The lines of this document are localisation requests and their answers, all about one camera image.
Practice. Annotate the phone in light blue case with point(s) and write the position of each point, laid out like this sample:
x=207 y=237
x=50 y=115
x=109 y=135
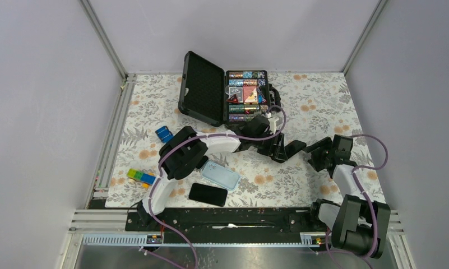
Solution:
x=220 y=175

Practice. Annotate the blue toy car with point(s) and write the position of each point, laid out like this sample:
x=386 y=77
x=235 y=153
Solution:
x=164 y=134

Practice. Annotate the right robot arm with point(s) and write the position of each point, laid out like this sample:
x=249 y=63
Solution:
x=359 y=224

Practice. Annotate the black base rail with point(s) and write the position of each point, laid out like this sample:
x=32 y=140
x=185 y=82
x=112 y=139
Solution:
x=218 y=225

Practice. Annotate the black poker chip case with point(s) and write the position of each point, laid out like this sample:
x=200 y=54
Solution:
x=215 y=96

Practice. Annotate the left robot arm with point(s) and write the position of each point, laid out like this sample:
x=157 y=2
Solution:
x=188 y=149

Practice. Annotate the floral table mat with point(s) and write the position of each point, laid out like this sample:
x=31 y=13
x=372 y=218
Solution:
x=317 y=105

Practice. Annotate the bare black phone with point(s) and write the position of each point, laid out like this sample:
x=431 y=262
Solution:
x=208 y=194
x=294 y=147

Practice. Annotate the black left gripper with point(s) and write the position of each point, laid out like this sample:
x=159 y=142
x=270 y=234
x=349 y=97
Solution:
x=274 y=151

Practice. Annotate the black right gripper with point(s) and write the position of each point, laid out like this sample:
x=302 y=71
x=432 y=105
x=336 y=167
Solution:
x=325 y=143

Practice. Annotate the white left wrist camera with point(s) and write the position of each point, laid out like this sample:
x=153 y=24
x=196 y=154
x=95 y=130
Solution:
x=273 y=121

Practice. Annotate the red playing card box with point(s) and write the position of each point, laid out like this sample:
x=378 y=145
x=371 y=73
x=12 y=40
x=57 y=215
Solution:
x=250 y=95

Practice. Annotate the colourful toy brick stack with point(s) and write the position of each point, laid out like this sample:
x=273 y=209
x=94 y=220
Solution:
x=143 y=179

